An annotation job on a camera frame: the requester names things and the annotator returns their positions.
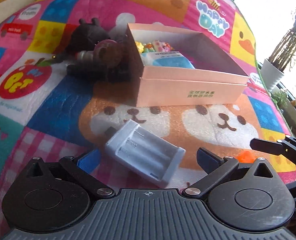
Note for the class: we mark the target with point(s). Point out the yellow knitted corn toy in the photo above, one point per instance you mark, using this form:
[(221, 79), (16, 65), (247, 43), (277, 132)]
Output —
[(144, 47)]

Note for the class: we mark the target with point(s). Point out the potted palm white pot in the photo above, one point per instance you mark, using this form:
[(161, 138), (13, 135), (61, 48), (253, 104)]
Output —
[(272, 70)]

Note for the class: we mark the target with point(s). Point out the blue white tissue pack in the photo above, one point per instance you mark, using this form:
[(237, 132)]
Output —
[(166, 59)]

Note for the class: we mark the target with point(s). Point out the orange knitted toy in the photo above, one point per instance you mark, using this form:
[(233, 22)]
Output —
[(246, 157)]

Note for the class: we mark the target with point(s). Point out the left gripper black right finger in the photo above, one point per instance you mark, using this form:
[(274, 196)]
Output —
[(207, 160)]

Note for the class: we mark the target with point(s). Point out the colourful cartoon play mat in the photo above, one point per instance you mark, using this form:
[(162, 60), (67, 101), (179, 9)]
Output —
[(47, 113)]

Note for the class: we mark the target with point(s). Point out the pink cardboard box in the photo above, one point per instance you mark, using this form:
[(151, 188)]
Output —
[(216, 79)]

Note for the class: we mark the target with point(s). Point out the white battery charger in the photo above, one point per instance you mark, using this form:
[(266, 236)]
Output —
[(144, 153)]

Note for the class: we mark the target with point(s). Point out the black plush cat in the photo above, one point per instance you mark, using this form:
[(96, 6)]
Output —
[(86, 36)]

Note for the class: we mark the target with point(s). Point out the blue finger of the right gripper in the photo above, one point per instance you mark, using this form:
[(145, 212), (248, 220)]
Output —
[(275, 148)]

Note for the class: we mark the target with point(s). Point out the small potted plant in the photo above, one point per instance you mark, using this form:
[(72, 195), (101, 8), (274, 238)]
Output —
[(280, 98)]

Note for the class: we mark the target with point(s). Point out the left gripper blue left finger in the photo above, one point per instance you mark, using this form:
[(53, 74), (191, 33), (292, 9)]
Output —
[(89, 161)]

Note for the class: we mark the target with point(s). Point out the black roll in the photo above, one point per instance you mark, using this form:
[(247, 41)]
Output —
[(97, 73)]

